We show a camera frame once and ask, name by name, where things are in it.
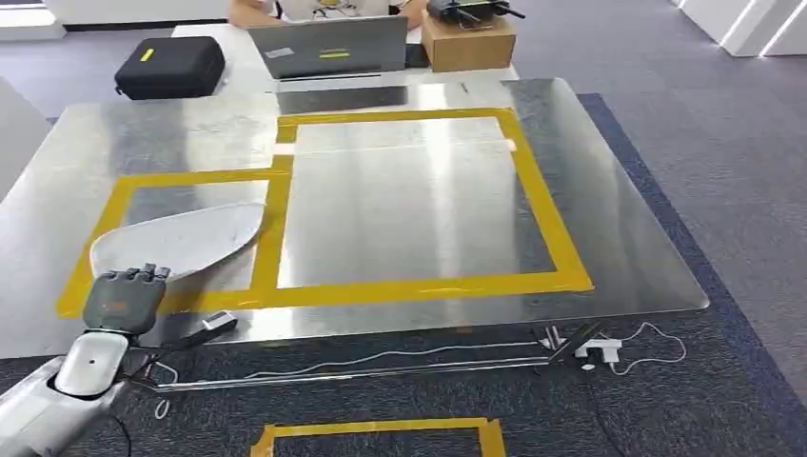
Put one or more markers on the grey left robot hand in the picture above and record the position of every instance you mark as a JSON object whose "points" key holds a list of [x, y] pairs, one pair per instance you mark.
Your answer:
{"points": [[123, 303]]}

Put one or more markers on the pale curved car trim panel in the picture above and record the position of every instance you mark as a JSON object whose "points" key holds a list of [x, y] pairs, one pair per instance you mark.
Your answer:
{"points": [[183, 243]]}

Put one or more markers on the white furniture panel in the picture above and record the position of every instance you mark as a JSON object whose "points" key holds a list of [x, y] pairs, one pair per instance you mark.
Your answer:
{"points": [[19, 135]]}

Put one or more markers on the black zip case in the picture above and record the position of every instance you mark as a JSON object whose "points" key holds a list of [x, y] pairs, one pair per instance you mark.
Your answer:
{"points": [[170, 66]]}

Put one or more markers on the yellow tape on bench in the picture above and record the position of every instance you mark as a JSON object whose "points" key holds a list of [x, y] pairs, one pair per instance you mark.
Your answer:
{"points": [[403, 291]]}

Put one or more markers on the grey laptop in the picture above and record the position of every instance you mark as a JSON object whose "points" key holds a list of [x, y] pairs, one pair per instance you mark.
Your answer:
{"points": [[328, 47]]}

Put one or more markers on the cardboard box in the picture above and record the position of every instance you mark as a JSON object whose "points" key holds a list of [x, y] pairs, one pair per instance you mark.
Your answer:
{"points": [[470, 44]]}

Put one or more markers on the black device with antennas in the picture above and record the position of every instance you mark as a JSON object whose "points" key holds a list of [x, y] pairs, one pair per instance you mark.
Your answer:
{"points": [[470, 9]]}

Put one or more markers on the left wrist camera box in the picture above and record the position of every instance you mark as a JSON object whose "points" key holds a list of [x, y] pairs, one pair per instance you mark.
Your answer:
{"points": [[211, 328]]}

